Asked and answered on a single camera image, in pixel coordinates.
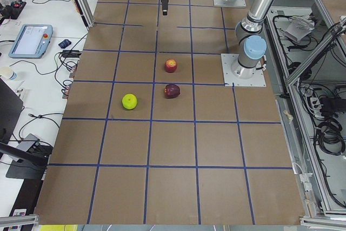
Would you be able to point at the green apple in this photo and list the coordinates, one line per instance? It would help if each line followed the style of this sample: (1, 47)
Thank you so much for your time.
(129, 101)

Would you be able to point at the red yellow apple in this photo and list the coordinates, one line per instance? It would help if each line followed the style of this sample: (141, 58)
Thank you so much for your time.
(170, 65)

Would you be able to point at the white paper cup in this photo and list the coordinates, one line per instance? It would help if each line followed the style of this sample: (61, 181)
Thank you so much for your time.
(7, 73)

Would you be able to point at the dark red apple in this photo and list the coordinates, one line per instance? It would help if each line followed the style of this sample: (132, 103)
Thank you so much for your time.
(171, 91)

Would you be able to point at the black monitor stand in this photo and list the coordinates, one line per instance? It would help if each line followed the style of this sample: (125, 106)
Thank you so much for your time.
(29, 155)

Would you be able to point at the black electronics board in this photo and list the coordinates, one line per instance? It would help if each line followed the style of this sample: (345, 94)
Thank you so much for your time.
(13, 10)

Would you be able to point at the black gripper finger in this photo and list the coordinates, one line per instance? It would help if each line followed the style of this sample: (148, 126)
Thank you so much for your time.
(165, 4)

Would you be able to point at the near teach pendant tablet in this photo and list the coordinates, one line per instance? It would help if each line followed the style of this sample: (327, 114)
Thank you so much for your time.
(32, 41)

